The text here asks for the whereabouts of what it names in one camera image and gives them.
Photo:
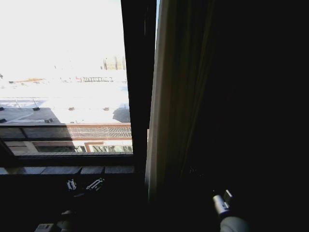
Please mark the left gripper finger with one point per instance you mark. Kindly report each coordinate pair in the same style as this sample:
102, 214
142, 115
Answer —
70, 184
95, 184

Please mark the beige fabric curtain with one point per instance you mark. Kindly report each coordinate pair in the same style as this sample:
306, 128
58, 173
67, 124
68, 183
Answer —
173, 96

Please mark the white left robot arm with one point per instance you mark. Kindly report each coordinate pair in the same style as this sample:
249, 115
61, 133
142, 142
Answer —
65, 218

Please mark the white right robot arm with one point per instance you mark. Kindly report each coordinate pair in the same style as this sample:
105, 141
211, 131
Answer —
230, 220

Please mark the grey stone window sill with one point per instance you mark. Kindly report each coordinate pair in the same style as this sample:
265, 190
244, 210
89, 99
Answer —
60, 169

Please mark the brick parapet with lattice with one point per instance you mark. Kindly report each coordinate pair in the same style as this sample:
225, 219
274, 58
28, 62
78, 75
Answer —
101, 131

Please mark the distant tall building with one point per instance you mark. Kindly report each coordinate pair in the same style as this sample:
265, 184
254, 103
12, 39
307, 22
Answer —
114, 63

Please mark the dark window frame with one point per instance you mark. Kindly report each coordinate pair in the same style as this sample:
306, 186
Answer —
140, 72

